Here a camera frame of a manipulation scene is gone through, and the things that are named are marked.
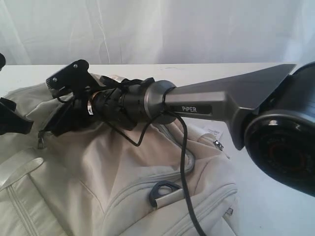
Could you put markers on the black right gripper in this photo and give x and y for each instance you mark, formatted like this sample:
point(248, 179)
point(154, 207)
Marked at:
point(71, 115)

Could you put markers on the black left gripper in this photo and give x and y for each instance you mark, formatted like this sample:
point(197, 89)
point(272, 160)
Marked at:
point(11, 121)

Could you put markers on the beige fabric duffel bag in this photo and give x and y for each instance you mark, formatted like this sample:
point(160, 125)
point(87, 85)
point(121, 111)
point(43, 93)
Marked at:
point(88, 183)

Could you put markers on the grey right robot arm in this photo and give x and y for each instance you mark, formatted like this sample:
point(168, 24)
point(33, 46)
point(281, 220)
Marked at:
point(269, 112)

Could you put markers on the white backdrop curtain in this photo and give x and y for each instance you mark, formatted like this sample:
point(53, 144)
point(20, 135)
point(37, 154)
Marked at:
point(157, 31)

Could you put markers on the metal side zipper pull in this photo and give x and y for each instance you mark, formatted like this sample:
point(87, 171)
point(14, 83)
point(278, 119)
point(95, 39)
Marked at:
point(218, 144)

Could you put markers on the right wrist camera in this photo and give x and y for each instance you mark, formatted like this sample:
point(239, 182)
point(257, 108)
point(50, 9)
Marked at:
point(73, 78)

